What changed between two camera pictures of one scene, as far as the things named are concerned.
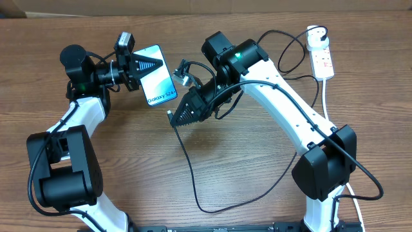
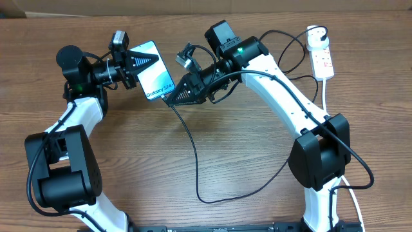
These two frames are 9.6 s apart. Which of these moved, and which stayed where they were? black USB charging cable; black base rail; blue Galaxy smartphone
Moved: black USB charging cable
Stayed: blue Galaxy smartphone; black base rail
